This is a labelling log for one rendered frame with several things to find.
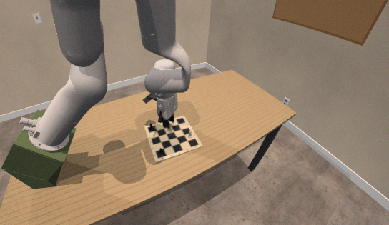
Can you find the black and white chessboard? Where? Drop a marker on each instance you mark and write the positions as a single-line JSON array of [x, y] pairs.
[[172, 143]]

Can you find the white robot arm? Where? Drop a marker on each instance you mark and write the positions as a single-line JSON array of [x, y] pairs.
[[81, 40]]

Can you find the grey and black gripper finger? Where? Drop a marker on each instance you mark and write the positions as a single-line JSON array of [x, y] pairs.
[[171, 118], [160, 120]]

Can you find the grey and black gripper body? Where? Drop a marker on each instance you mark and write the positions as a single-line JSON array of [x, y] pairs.
[[167, 106]]

